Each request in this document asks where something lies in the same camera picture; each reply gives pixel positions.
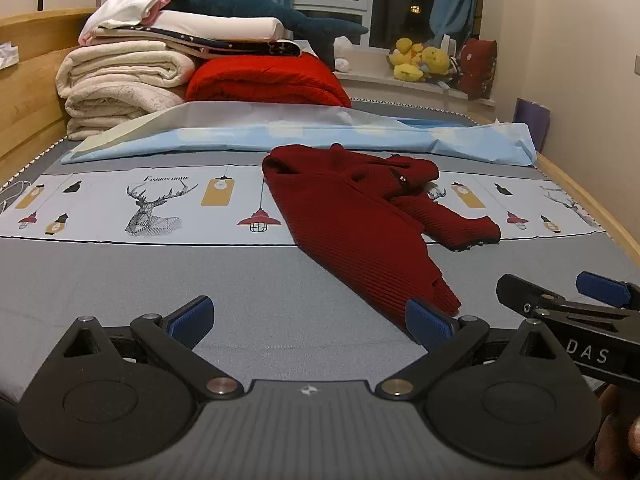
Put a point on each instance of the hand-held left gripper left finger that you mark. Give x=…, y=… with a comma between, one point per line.
x=192, y=319

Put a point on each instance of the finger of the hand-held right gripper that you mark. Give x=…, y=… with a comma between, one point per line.
x=515, y=292
x=600, y=286

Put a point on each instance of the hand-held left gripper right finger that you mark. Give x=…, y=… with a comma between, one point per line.
x=429, y=322

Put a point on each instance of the dark red knit sweater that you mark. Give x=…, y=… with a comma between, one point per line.
x=340, y=210

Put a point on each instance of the person's right hand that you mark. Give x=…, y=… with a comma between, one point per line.
x=620, y=430

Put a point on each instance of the purple box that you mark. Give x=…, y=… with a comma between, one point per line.
x=532, y=122

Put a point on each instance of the light blue duvet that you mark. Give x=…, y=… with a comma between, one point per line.
x=250, y=135

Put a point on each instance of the dark red bag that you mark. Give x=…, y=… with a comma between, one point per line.
x=477, y=65

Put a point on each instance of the yellow plush toy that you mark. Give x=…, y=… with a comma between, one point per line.
x=406, y=60
x=436, y=60

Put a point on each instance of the cream folded blanket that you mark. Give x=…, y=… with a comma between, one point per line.
x=115, y=85

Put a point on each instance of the white windowsill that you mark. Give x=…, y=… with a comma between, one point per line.
x=380, y=80

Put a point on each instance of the red folded blanket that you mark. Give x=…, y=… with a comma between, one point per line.
x=265, y=80

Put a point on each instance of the dark patterned folded cloth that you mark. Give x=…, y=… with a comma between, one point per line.
x=260, y=47

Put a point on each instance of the wooden headboard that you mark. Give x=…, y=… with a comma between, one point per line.
x=30, y=85

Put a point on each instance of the white crumpled cloth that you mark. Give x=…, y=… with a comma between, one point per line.
x=343, y=47

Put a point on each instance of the teal shark plush toy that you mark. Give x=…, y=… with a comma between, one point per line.
x=260, y=10

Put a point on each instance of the white tissue pack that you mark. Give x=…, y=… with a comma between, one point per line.
x=7, y=55

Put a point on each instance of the pink and white cloth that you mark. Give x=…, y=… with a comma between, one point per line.
x=130, y=2

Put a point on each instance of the wooden bed side rail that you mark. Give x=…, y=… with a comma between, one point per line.
x=595, y=195

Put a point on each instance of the wall socket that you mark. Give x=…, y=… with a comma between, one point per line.
x=636, y=65

